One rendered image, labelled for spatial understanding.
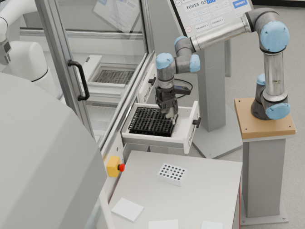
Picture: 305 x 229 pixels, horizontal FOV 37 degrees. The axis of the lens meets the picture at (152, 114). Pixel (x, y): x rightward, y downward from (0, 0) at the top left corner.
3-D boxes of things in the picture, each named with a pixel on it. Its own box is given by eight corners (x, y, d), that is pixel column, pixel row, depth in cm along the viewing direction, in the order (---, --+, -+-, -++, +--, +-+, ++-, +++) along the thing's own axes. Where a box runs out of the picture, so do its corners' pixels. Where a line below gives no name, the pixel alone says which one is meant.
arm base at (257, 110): (277, 102, 250) (280, 87, 243) (280, 120, 239) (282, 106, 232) (249, 101, 252) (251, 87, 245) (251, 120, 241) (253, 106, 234)
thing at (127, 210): (144, 209, 210) (144, 206, 209) (134, 223, 205) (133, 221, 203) (122, 199, 216) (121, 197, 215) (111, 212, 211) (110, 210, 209)
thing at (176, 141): (194, 116, 244) (194, 107, 240) (184, 149, 226) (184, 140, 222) (124, 110, 255) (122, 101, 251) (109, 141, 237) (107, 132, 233)
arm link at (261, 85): (274, 88, 243) (277, 67, 234) (282, 104, 233) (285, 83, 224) (252, 90, 243) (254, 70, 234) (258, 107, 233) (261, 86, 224)
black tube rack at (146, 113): (178, 119, 243) (177, 110, 239) (170, 141, 231) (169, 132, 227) (139, 115, 249) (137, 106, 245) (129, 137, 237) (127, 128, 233)
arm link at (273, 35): (283, 101, 234) (280, 7, 197) (292, 120, 222) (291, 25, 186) (259, 106, 234) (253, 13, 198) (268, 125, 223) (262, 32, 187)
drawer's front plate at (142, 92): (156, 78, 277) (154, 63, 270) (143, 108, 257) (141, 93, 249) (154, 78, 278) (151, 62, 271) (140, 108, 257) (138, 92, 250)
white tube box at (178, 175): (187, 174, 223) (187, 168, 221) (180, 186, 218) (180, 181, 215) (164, 167, 228) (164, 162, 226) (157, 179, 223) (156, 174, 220)
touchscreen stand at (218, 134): (260, 139, 343) (265, 17, 277) (208, 162, 331) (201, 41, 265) (223, 104, 379) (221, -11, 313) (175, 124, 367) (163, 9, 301)
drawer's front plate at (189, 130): (199, 116, 246) (198, 100, 239) (188, 154, 225) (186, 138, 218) (195, 116, 246) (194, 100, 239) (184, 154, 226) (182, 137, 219)
